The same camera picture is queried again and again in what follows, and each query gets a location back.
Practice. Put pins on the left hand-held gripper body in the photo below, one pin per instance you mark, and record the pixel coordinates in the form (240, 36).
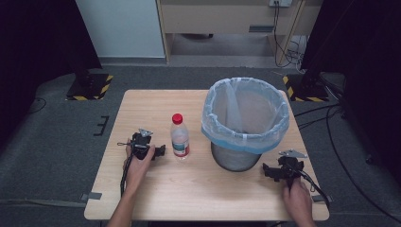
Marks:
(140, 147)

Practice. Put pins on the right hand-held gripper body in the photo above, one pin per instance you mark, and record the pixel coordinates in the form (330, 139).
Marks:
(291, 165)

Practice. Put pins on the clear red-capped plastic bottle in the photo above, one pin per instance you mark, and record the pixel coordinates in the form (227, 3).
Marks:
(180, 138)

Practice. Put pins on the grey mesh waste bin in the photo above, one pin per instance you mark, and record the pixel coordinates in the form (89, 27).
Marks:
(235, 159)

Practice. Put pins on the translucent blue bin liner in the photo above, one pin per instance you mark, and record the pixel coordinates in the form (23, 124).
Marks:
(246, 107)

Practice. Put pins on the person's left hand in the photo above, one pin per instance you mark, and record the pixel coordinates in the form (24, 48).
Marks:
(138, 168)

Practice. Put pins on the person's right hand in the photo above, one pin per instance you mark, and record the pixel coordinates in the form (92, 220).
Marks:
(297, 198)

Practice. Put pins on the grey tape strip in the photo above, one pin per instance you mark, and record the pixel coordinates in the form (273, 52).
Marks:
(324, 198)
(91, 196)

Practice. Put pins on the black yellow-striped stand base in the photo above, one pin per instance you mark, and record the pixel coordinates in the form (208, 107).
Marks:
(307, 88)
(90, 86)

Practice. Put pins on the white partition panel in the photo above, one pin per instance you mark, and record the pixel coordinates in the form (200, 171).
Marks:
(121, 28)

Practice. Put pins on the black curtain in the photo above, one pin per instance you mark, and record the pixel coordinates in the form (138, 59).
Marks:
(365, 63)
(38, 47)

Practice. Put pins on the black metal stand post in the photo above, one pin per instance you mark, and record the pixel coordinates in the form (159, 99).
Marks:
(82, 67)
(313, 67)

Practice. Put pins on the white wall socket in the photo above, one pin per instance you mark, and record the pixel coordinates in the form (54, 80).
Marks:
(280, 2)

